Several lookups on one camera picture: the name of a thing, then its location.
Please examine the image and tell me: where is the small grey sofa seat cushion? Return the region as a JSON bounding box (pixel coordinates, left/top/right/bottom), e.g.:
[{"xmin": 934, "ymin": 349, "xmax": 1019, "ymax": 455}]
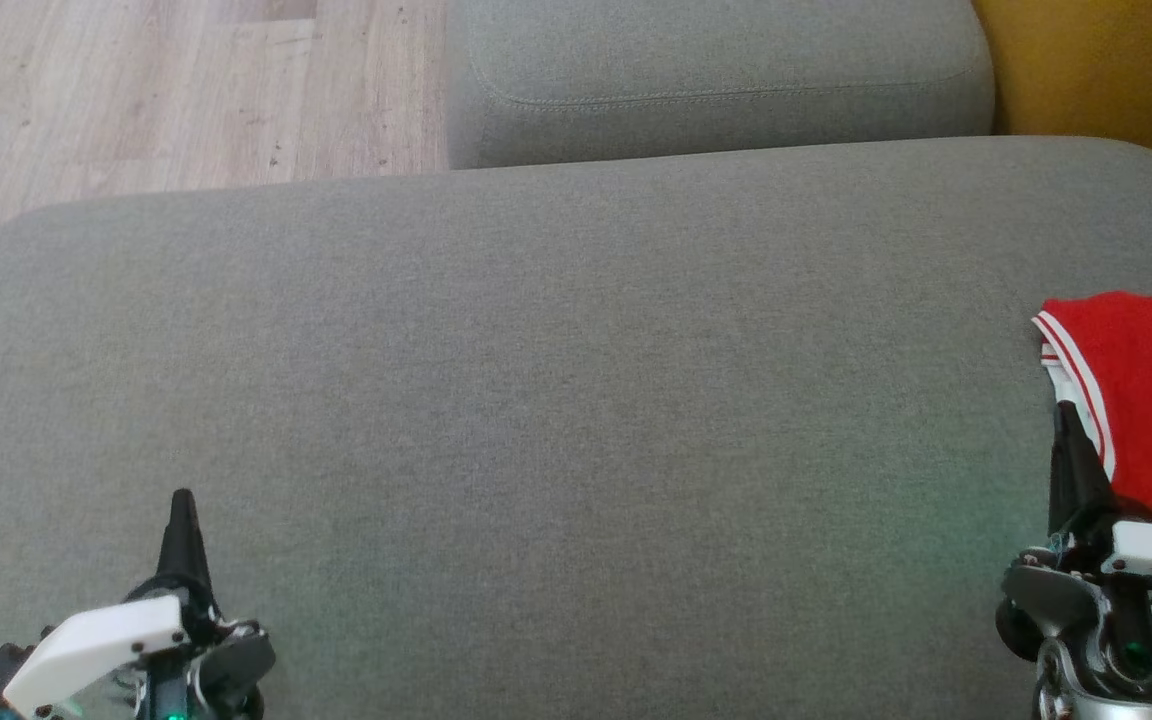
[{"xmin": 446, "ymin": 0, "xmax": 997, "ymax": 171}]

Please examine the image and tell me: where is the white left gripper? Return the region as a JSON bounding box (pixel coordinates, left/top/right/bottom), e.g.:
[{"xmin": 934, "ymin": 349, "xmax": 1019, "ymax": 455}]
[{"xmin": 0, "ymin": 489, "xmax": 278, "ymax": 720}]

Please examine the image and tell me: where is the yellow sofa back cushion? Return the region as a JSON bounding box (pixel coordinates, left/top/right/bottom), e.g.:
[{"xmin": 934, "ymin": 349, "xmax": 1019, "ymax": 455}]
[{"xmin": 971, "ymin": 0, "xmax": 1152, "ymax": 196}]

